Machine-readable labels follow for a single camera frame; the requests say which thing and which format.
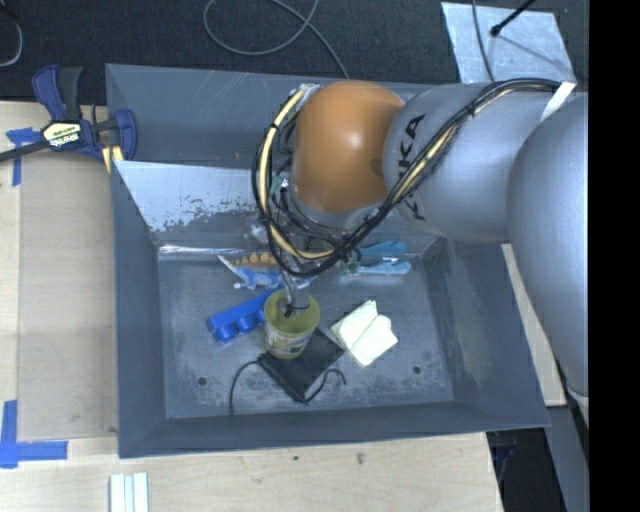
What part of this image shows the yellow-green plastic cup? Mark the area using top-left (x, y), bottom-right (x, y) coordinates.
top-left (263, 289), bottom-right (322, 361)

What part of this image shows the light blue toy dinosaur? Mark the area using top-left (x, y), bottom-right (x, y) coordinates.
top-left (216, 251), bottom-right (285, 292)

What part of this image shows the blue ribbed plastic block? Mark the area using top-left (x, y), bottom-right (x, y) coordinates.
top-left (205, 288), bottom-right (281, 344)

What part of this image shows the pale yellow sponge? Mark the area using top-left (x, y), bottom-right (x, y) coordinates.
top-left (329, 299), bottom-right (400, 369)

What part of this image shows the light blue plastic tool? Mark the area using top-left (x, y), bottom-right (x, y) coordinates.
top-left (338, 240), bottom-right (413, 277)

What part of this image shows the grey metal bin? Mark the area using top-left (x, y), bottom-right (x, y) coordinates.
top-left (104, 62), bottom-right (552, 459)

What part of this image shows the black pouch with cord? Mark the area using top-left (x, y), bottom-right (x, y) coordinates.
top-left (228, 326), bottom-right (348, 417)

